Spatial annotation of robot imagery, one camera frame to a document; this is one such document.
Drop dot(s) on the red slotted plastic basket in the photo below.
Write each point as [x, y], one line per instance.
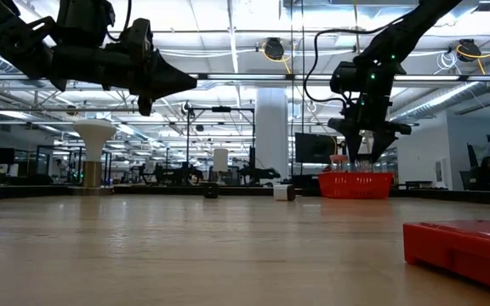
[355, 187]

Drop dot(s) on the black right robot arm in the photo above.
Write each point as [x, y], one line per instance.
[398, 38]

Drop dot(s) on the black background robot arm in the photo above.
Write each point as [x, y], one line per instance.
[181, 174]
[258, 173]

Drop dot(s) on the black background rig frame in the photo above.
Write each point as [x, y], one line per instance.
[221, 109]

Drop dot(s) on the person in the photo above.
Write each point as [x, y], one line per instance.
[488, 168]

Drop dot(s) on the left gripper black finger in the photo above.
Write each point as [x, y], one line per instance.
[168, 70]
[172, 86]

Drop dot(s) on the white wall charger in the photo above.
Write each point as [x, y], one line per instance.
[282, 192]

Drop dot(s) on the black aluminium table frame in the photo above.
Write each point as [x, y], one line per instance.
[36, 192]

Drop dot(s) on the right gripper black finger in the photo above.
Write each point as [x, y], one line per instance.
[354, 146]
[381, 146]

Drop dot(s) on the plain red plastic case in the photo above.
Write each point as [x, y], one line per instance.
[462, 255]

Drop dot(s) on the black charger white label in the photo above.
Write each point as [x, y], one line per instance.
[210, 191]

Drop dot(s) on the pink capped hourglass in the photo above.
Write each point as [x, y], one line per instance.
[338, 158]

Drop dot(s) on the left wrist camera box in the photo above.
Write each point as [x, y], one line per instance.
[85, 19]

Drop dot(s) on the white cylinder lamp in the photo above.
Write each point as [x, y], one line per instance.
[220, 160]

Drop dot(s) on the white sand hourglass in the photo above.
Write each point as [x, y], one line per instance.
[366, 142]

